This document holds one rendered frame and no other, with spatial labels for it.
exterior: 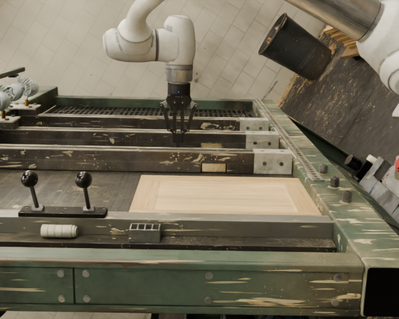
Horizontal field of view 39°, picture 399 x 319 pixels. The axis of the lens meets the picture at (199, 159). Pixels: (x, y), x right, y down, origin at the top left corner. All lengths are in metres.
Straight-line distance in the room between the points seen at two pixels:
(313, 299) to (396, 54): 0.57
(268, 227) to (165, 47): 0.73
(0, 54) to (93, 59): 1.07
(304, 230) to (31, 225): 0.63
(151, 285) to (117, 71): 5.83
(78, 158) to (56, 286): 0.80
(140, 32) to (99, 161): 0.44
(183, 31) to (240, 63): 5.16
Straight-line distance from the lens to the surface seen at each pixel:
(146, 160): 1.82
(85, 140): 2.15
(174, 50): 1.78
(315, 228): 1.33
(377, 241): 1.23
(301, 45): 5.93
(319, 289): 1.12
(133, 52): 1.76
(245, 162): 1.82
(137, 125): 2.41
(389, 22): 1.34
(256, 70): 6.95
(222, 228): 1.30
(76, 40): 6.89
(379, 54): 1.35
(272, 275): 1.09
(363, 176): 1.78
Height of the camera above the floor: 1.42
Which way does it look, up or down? 8 degrees down
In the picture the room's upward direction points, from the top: 59 degrees counter-clockwise
